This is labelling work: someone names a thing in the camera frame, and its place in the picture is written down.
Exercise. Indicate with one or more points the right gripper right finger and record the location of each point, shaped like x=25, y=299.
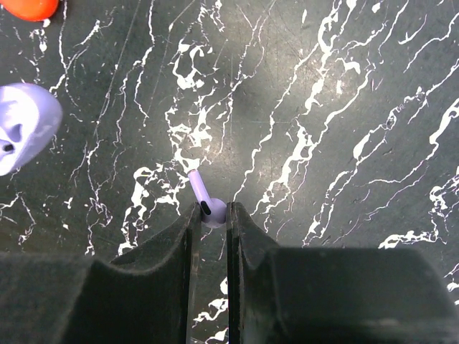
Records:
x=280, y=294

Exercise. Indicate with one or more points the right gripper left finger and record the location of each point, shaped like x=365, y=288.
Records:
x=142, y=296

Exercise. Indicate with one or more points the purple earbud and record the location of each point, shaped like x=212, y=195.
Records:
x=213, y=210

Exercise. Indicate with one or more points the purple earbud charging case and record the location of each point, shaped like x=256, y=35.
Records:
x=30, y=117

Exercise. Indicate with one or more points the red earbud charging case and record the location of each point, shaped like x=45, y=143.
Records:
x=31, y=10

